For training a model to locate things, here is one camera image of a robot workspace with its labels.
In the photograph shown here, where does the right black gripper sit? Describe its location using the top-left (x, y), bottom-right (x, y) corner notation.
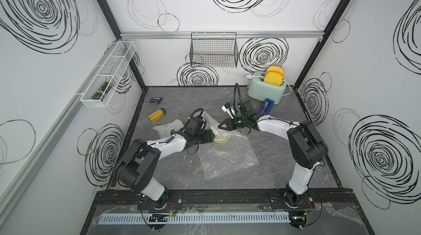
top-left (217, 117), bottom-right (247, 132)

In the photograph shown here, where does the yellow green patterned bowl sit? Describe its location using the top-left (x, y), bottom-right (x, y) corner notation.
top-left (212, 129), bottom-right (231, 144)

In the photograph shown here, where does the bubble wrap sheet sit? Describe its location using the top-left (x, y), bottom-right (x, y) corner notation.
top-left (153, 119), bottom-right (184, 138)
top-left (198, 112), bottom-right (259, 180)

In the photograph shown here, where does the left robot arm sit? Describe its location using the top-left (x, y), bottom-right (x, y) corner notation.
top-left (112, 116), bottom-right (216, 209)

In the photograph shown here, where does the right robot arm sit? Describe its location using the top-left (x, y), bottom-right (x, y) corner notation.
top-left (218, 101), bottom-right (328, 208)

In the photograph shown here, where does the blue tape dispenser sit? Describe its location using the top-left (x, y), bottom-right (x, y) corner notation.
top-left (259, 98), bottom-right (275, 114)

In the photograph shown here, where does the mint green toaster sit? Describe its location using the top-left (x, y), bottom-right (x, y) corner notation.
top-left (247, 71), bottom-right (287, 105)

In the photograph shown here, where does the yellow bottle black cap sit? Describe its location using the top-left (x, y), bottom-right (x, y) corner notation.
top-left (148, 108), bottom-right (166, 123)

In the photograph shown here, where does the small black clip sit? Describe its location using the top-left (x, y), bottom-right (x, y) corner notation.
top-left (150, 97), bottom-right (163, 104)

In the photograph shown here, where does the front yellow sponge toast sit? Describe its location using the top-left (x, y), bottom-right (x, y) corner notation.
top-left (264, 71), bottom-right (284, 86)

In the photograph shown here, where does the yellow sponge toast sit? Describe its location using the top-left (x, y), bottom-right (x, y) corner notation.
top-left (266, 66), bottom-right (284, 76)
top-left (264, 71), bottom-right (284, 86)

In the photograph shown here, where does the rear yellow sponge toast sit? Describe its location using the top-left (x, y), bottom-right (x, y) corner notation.
top-left (266, 66), bottom-right (284, 76)

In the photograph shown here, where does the dark bottle in shelf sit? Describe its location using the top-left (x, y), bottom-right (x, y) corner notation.
top-left (91, 80), bottom-right (114, 101)

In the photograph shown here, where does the black wire wall basket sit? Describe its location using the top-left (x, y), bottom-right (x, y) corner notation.
top-left (189, 32), bottom-right (240, 68)

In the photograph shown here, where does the white slotted cable duct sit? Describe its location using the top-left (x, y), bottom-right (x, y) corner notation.
top-left (98, 212), bottom-right (290, 225)

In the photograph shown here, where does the white wire wall shelf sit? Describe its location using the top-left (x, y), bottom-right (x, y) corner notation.
top-left (81, 41), bottom-right (136, 108)

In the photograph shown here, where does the black front mounting rail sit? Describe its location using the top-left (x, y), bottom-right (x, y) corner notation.
top-left (93, 189), bottom-right (357, 205)

